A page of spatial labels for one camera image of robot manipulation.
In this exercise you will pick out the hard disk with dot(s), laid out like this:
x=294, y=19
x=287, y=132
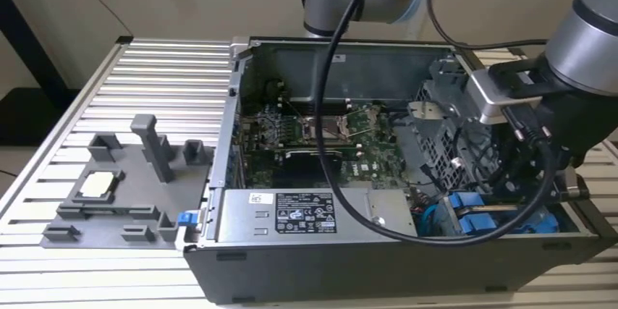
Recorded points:
x=466, y=200

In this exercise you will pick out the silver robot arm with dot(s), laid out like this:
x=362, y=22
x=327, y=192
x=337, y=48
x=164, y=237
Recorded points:
x=594, y=26

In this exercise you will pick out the metal disk bay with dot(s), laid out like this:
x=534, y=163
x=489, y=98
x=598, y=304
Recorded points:
x=570, y=222

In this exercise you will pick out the grey perforated drive cage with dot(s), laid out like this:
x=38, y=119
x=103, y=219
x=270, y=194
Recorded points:
x=443, y=142

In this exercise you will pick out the green motherboard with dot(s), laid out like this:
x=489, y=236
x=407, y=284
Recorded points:
x=381, y=157

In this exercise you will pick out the CPU socket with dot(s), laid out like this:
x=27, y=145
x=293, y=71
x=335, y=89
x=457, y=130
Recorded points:
x=321, y=128

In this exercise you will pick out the thin metal locking lever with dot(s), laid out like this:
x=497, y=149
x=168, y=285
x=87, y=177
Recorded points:
x=299, y=110

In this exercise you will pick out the silver power supply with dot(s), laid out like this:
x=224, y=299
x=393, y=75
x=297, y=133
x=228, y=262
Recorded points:
x=314, y=215

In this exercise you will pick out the grey PC case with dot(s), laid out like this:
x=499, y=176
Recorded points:
x=338, y=273

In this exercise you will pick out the blue case latch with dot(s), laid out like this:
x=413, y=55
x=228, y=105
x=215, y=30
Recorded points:
x=187, y=218

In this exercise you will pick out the grey parts rack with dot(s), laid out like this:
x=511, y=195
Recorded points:
x=130, y=178

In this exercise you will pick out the silver CPU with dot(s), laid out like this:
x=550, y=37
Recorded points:
x=99, y=183

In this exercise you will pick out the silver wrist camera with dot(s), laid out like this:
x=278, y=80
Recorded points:
x=482, y=92

